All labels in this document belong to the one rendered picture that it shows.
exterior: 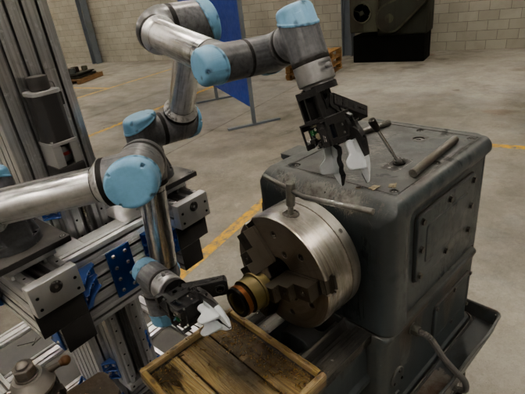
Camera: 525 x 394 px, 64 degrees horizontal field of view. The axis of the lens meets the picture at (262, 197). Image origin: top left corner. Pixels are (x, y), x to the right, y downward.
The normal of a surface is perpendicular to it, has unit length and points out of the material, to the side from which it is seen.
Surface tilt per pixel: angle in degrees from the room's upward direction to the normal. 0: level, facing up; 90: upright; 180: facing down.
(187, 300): 0
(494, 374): 0
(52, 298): 90
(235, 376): 0
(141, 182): 90
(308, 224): 24
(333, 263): 65
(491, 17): 90
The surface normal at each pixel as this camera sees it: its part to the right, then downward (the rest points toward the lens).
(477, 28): -0.50, 0.43
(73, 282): 0.77, 0.20
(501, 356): -0.11, -0.89
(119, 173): 0.21, 0.40
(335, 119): 0.60, -0.07
